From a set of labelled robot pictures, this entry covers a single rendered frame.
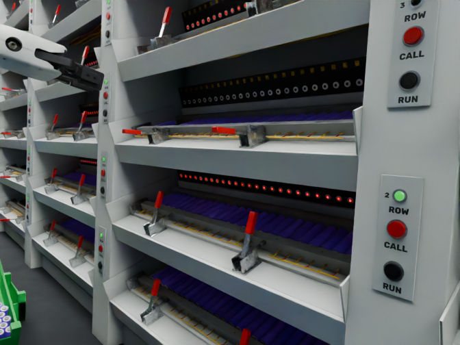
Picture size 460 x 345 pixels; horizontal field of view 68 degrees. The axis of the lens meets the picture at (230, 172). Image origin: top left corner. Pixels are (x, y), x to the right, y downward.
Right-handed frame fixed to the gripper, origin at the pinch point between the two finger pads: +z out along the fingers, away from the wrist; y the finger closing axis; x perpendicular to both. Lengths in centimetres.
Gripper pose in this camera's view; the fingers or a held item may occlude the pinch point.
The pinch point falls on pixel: (87, 79)
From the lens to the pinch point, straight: 68.5
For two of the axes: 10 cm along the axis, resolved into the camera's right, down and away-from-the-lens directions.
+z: 7.1, 1.8, 6.8
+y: -6.8, -0.8, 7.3
